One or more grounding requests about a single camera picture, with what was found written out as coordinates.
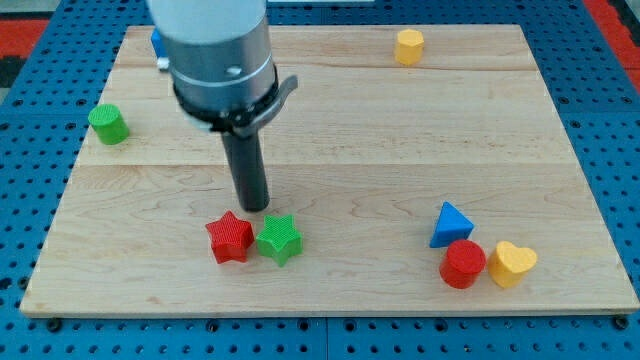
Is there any blue triangle block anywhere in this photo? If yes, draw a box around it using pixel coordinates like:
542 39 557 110
429 201 475 248

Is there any wooden board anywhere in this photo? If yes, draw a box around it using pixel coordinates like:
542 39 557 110
20 25 639 319

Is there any yellow heart block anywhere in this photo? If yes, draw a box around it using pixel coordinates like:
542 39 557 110
487 241 538 288

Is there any yellow hexagon block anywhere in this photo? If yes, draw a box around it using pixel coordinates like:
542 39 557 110
394 29 425 66

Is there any red cylinder block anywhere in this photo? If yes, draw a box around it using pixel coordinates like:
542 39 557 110
439 239 486 289

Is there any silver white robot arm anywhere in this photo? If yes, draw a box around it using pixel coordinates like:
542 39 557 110
147 0 282 132

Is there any red star block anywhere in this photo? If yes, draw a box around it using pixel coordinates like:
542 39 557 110
205 211 255 264

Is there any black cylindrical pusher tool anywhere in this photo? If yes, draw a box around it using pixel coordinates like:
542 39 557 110
221 133 270 212

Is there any green cylinder block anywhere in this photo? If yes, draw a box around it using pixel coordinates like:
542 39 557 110
88 104 130 145

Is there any blue block behind arm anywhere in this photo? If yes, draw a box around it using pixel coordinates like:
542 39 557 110
150 29 169 71

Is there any black clamp with grey lever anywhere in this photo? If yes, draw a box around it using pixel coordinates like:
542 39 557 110
173 75 299 138

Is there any green star block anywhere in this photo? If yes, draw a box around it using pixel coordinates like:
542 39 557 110
256 214 303 267

